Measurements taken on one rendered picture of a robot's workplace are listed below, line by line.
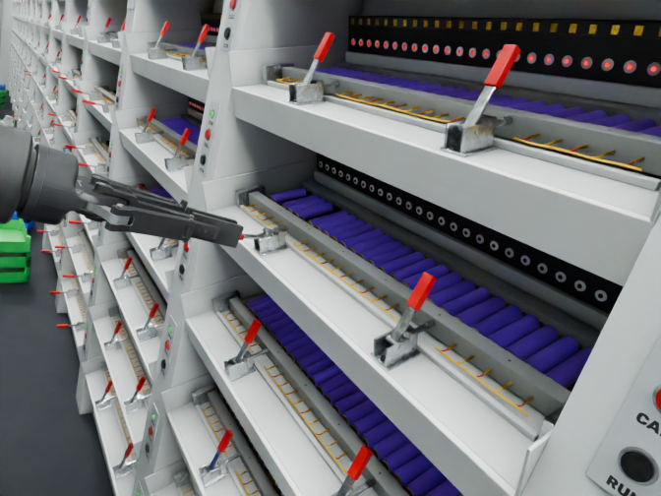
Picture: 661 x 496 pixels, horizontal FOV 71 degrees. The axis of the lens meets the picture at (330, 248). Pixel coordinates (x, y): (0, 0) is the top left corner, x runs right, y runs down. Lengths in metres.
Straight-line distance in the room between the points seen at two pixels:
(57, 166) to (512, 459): 0.47
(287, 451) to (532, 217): 0.42
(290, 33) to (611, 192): 0.58
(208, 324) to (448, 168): 0.56
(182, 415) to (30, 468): 0.80
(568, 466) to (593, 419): 0.04
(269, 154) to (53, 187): 0.40
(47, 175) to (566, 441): 0.47
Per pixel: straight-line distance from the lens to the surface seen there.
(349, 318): 0.50
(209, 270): 0.84
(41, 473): 1.68
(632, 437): 0.33
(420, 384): 0.44
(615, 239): 0.33
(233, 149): 0.78
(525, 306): 0.52
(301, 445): 0.63
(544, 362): 0.46
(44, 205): 0.51
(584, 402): 0.33
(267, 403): 0.68
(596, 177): 0.38
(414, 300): 0.44
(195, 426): 0.94
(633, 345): 0.32
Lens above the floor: 1.18
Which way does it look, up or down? 16 degrees down
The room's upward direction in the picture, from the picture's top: 16 degrees clockwise
